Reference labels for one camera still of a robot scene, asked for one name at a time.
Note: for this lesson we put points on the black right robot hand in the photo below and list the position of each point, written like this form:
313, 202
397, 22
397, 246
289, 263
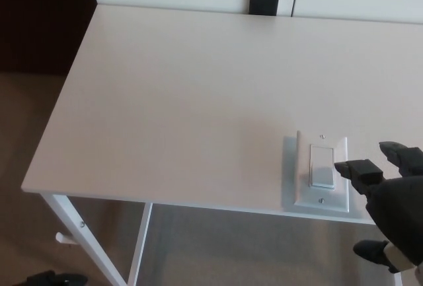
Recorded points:
400, 206

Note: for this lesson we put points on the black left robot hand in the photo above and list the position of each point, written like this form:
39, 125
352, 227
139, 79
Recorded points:
56, 280

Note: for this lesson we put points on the white rocker light switch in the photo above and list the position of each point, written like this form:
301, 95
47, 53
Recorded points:
304, 167

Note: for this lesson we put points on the white table leg hook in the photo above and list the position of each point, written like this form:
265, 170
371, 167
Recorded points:
66, 238

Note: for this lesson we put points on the white table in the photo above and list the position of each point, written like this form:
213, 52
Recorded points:
181, 101

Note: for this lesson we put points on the light grey switch base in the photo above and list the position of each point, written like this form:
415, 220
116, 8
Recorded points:
288, 173

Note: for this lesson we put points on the black rectangular wall plate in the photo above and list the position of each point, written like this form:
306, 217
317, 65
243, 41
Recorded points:
264, 2

